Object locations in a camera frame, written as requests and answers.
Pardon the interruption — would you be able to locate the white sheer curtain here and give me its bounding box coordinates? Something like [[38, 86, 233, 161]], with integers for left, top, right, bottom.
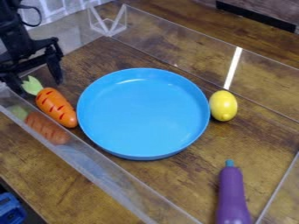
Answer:
[[18, 0, 112, 54]]

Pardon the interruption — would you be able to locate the blue round plate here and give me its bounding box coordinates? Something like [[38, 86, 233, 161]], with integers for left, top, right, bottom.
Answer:
[[77, 68, 210, 160]]

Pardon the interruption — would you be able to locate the orange toy carrot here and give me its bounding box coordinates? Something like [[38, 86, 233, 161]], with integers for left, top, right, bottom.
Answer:
[[21, 76, 78, 128]]

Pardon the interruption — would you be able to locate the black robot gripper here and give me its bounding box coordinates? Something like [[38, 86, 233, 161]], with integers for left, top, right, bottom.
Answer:
[[0, 0, 62, 97]]

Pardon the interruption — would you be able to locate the dark wooden ledge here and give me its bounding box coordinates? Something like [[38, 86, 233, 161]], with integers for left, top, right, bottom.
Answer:
[[216, 0, 296, 33]]

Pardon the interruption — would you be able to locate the purple toy eggplant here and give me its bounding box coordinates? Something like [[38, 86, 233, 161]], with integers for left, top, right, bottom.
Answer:
[[216, 159, 252, 224]]

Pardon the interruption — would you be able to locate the blue plastic object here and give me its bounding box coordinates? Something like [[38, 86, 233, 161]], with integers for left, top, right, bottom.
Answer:
[[0, 192, 26, 224]]

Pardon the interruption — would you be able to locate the clear acrylic enclosure wall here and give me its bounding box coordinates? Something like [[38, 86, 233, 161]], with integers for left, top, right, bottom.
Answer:
[[0, 0, 299, 224]]

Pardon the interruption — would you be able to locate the yellow toy lemon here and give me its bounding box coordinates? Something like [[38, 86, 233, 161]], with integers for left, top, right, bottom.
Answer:
[[209, 90, 238, 122]]

